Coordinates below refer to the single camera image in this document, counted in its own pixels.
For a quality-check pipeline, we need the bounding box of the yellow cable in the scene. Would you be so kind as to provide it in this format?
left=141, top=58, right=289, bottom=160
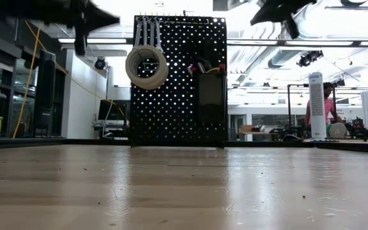
left=11, top=20, right=126, bottom=139

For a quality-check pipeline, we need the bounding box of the long ceiling light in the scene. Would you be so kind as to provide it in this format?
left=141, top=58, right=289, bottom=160
left=57, top=38, right=128, bottom=45

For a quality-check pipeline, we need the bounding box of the black camera stand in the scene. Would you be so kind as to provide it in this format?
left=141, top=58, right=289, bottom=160
left=328, top=78, right=347, bottom=122

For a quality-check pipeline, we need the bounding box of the metal pegboard hook rail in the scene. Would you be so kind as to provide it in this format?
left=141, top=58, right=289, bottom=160
left=133, top=14, right=210, bottom=26

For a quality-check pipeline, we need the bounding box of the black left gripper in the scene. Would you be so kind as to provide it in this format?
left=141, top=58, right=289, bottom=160
left=0, top=0, right=121, bottom=57

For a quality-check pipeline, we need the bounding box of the black pipe frame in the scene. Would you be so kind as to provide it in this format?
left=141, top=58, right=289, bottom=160
left=287, top=83, right=309, bottom=113

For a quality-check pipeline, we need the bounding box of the grey round disc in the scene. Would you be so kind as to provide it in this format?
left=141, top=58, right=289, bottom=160
left=326, top=122, right=348, bottom=139

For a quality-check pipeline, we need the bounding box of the round black wall camera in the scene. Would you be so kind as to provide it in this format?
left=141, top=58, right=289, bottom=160
left=93, top=56, right=107, bottom=71

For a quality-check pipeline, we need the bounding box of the metal pegboard loop holder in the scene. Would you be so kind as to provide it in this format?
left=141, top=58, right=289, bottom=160
left=142, top=62, right=160, bottom=72

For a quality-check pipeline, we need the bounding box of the black ceiling spotlight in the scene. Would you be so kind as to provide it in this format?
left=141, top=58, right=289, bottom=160
left=296, top=50, right=325, bottom=68

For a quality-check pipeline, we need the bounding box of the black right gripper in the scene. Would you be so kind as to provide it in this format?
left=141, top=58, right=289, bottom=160
left=250, top=0, right=318, bottom=40

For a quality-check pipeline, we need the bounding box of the black tower fan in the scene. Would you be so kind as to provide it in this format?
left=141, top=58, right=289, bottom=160
left=33, top=49, right=57, bottom=138

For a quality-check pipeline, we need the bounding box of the white masking tape roll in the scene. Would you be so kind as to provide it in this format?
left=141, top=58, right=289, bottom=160
left=133, top=49, right=168, bottom=89
left=129, top=47, right=165, bottom=88
left=125, top=44, right=163, bottom=86

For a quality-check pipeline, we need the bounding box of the black pegboard storage bin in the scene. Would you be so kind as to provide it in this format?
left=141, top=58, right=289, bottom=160
left=197, top=72, right=227, bottom=124

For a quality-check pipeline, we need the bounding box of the white tower fan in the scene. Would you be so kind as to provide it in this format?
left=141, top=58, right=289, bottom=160
left=308, top=72, right=326, bottom=140

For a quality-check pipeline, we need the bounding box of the seated person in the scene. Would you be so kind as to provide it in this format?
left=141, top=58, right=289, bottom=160
left=305, top=82, right=344, bottom=127

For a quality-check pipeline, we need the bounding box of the black aluminium table frame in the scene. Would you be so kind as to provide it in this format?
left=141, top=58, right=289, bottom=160
left=0, top=137, right=368, bottom=155

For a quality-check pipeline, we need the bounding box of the black perforated metal pegboard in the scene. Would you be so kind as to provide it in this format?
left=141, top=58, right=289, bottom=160
left=129, top=15, right=229, bottom=148

